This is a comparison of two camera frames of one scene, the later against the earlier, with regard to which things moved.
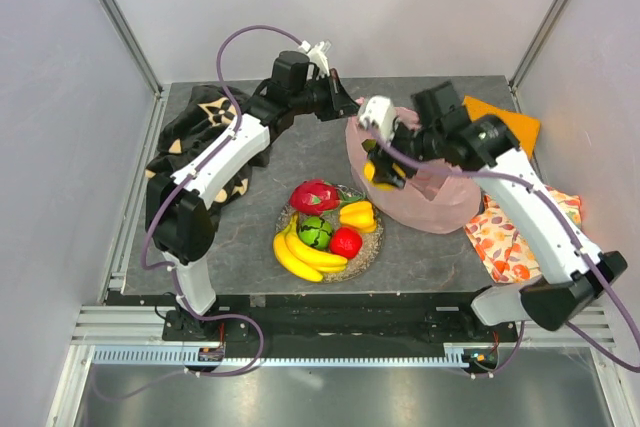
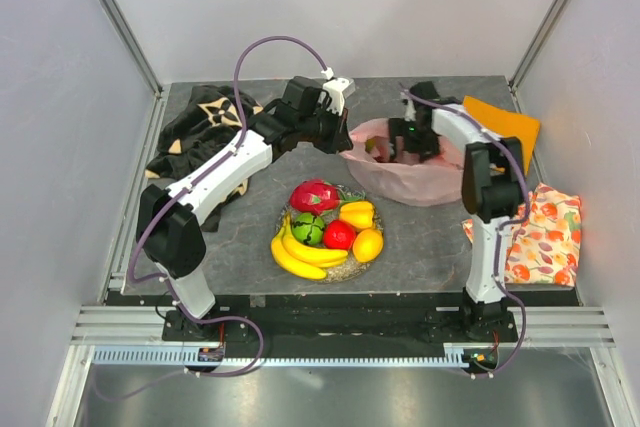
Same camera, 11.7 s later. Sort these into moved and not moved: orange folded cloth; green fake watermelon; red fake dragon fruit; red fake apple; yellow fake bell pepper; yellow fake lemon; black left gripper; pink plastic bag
Moved: yellow fake lemon; pink plastic bag; green fake watermelon; black left gripper; red fake apple
Not moved: orange folded cloth; red fake dragon fruit; yellow fake bell pepper
